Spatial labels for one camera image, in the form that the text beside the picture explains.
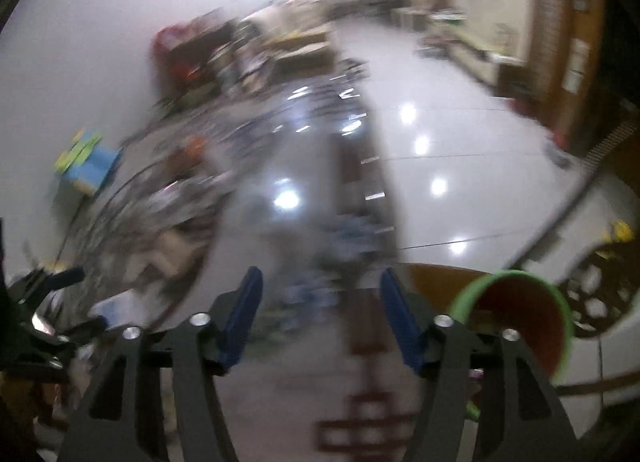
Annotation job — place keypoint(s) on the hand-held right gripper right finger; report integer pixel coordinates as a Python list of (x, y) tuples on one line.
[(400, 317)]

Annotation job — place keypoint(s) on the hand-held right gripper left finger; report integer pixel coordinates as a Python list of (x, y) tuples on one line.
[(245, 312)]

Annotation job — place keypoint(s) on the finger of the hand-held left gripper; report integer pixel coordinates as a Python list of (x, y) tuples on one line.
[(92, 324), (60, 278)]

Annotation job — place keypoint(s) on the green bucket red inside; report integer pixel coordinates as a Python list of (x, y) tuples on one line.
[(530, 322)]

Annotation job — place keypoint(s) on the small yellow object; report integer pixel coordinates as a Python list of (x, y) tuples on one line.
[(620, 232)]

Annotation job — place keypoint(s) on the red bag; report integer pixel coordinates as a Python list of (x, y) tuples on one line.
[(167, 57)]

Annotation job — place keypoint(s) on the dark wooden cabinet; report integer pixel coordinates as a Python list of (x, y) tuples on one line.
[(210, 52)]

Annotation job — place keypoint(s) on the light wooden table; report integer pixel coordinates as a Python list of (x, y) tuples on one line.
[(300, 42)]

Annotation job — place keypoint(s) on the long low beige cabinet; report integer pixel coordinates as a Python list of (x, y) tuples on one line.
[(475, 50)]

